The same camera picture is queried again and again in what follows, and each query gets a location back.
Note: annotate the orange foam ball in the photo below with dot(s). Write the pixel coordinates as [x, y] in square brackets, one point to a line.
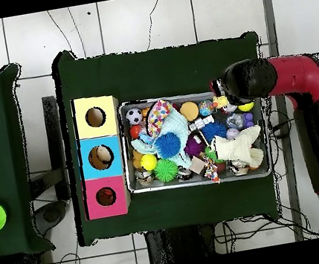
[189, 111]

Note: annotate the mint green waffle cloth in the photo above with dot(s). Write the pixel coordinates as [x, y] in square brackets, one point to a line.
[179, 125]

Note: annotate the orange striped tiger plush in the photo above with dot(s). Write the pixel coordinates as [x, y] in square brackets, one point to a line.
[106, 195]

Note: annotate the large multicoloured patterned cloth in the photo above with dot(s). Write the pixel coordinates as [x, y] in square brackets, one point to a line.
[158, 116]

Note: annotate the cream waffle cloth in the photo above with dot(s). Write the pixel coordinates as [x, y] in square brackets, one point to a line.
[237, 149]

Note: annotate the green spiky ball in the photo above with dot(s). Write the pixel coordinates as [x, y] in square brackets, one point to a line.
[166, 170]

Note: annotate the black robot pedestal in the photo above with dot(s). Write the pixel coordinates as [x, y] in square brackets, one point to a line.
[172, 244]

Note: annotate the wooden box with three holes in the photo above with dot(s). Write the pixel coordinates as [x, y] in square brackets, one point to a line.
[110, 125]

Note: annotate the black and white soccer ball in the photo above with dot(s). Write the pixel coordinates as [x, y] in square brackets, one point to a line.
[134, 116]

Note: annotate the yellow plush toy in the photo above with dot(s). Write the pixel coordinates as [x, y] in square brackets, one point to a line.
[221, 102]

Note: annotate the blue spiky toy with eyes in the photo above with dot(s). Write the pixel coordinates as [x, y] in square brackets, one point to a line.
[167, 145]

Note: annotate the smooth yellow ball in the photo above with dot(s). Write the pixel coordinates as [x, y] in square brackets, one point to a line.
[149, 162]

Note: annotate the dark green table cloth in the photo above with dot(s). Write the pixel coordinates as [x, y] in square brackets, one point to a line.
[167, 70]

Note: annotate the blue spiky ball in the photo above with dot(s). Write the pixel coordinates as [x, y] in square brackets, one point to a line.
[213, 130]

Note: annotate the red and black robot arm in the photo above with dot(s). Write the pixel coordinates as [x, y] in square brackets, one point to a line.
[298, 78]

